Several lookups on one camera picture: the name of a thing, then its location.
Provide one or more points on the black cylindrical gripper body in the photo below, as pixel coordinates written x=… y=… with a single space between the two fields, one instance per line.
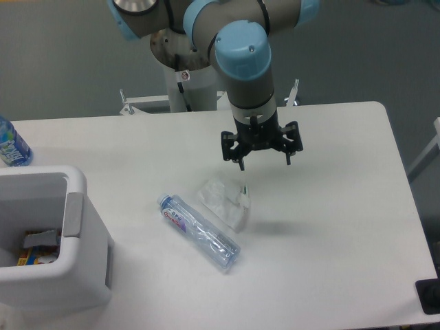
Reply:
x=257 y=131

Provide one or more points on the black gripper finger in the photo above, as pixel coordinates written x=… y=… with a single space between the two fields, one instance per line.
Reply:
x=288 y=140
x=234 y=148

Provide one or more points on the clear plastic bag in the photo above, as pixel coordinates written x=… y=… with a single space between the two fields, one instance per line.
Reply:
x=228 y=199

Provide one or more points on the clear water bottle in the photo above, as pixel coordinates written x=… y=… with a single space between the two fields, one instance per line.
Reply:
x=211 y=241

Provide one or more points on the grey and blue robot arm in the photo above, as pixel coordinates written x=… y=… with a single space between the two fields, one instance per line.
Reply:
x=233 y=37

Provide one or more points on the white plastic trash can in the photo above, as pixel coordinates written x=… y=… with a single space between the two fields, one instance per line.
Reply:
x=46 y=198

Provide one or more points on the colourful trash inside can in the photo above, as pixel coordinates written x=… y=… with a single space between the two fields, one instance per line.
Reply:
x=40 y=247

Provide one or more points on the black object at table corner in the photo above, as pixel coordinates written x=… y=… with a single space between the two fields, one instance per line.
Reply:
x=428 y=293

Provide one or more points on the blue labelled drink bottle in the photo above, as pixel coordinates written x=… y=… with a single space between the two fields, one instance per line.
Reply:
x=14 y=149

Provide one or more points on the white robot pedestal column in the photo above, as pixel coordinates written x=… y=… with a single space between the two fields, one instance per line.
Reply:
x=191 y=82

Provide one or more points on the white pedestal base frame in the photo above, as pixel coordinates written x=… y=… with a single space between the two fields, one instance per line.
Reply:
x=161 y=104

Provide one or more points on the white frame at right edge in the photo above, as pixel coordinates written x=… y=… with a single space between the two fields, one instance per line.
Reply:
x=425 y=158

